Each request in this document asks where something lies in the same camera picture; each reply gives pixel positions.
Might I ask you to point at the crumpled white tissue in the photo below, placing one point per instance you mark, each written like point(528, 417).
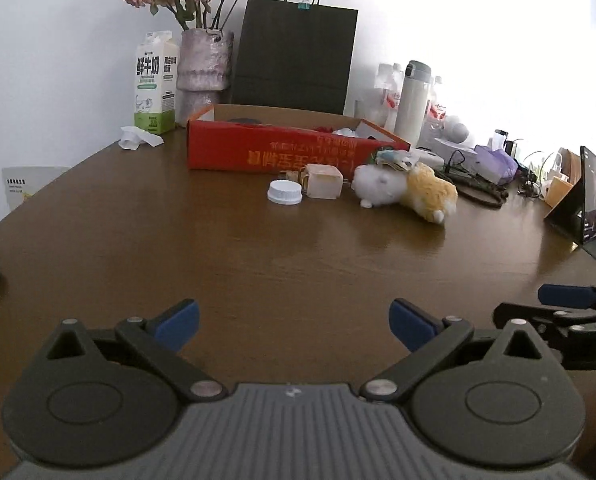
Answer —
point(137, 137)

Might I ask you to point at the tablet with dark case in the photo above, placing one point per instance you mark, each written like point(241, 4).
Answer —
point(593, 195)

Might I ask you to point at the red cardboard box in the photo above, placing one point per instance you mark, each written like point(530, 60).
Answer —
point(227, 150)

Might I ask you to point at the white thermos bottle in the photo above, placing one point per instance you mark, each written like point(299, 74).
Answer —
point(412, 110)

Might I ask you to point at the white and yellow plush toy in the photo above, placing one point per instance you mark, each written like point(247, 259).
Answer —
point(388, 185)

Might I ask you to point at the orange paper cup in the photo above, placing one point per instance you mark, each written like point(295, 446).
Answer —
point(558, 191)

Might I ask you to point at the paper packet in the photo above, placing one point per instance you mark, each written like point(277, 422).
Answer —
point(395, 160)

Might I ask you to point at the white round device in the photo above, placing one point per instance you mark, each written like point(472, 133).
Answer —
point(457, 129)

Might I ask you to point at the black phone stand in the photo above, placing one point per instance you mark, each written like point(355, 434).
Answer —
point(503, 142)

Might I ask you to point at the purple tissue pack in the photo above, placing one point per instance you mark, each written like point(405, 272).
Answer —
point(495, 162)

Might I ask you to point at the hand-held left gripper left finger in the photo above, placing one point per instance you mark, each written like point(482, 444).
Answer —
point(177, 322)

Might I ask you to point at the clear plastic water bottle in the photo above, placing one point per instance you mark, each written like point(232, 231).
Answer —
point(388, 95)

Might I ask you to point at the white bottle cap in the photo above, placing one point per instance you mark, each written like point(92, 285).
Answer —
point(284, 192)

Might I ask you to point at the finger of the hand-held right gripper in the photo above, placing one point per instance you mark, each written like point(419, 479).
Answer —
point(538, 316)
point(568, 296)

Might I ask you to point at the brown wooden desktop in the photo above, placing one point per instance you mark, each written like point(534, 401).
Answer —
point(227, 260)

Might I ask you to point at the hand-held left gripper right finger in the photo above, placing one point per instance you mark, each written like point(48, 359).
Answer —
point(410, 326)

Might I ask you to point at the white flat box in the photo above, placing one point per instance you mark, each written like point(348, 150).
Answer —
point(453, 149)

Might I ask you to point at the green and white milk carton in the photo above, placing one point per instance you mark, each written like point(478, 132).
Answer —
point(155, 85)

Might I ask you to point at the white leaflet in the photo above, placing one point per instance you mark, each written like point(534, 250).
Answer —
point(27, 187)

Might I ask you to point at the dark green paper bag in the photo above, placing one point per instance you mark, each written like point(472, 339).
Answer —
point(293, 50)

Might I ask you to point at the white power bank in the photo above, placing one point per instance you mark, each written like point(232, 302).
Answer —
point(430, 156)

